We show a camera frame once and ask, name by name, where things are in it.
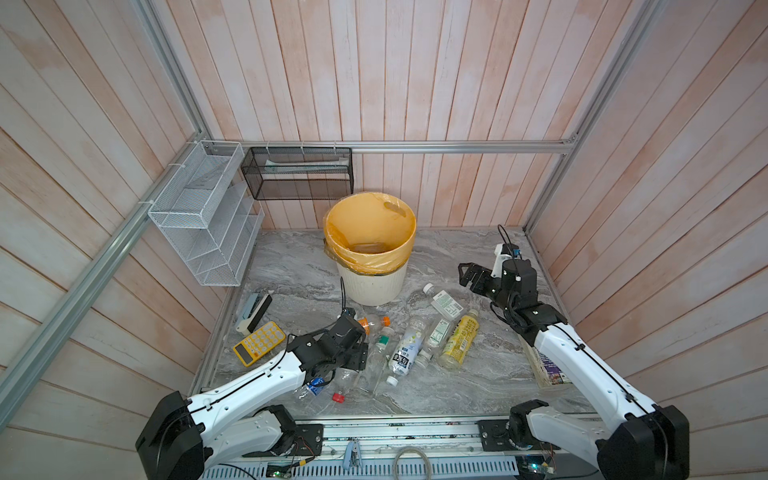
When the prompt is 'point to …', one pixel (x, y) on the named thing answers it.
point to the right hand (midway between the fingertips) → (471, 268)
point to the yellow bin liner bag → (370, 233)
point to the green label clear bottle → (443, 302)
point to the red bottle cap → (337, 397)
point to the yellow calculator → (255, 346)
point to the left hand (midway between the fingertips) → (352, 357)
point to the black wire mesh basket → (297, 173)
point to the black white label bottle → (406, 349)
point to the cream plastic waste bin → (373, 289)
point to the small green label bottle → (435, 341)
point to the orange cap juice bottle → (371, 325)
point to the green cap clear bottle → (369, 375)
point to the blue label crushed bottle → (315, 384)
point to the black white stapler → (249, 326)
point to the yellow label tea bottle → (460, 341)
